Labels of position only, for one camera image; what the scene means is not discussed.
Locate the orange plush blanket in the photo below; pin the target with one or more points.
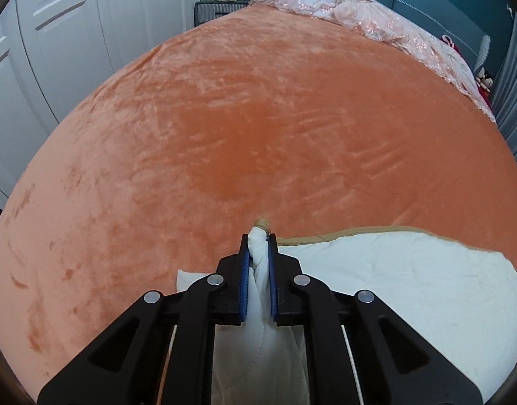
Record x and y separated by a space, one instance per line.
241 135

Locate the red cloth bag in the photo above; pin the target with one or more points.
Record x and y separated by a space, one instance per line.
449 43

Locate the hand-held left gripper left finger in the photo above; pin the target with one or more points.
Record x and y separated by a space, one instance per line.
243 287

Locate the blue upholstered headboard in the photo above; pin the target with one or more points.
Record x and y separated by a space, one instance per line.
431 0

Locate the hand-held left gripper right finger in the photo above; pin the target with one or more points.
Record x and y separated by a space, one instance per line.
273 287

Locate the grey blue curtain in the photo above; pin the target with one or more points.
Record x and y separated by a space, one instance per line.
516 93

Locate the white wardrobe doors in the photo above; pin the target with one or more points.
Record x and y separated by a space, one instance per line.
73 29

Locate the cream quilted jacket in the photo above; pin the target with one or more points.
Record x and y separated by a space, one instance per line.
389 270

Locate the pink lace quilt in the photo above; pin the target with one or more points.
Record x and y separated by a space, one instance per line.
347 12

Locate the grey nightstand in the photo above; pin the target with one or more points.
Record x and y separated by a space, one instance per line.
216 13

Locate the red dressed plush doll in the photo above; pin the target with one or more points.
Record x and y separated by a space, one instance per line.
485 84

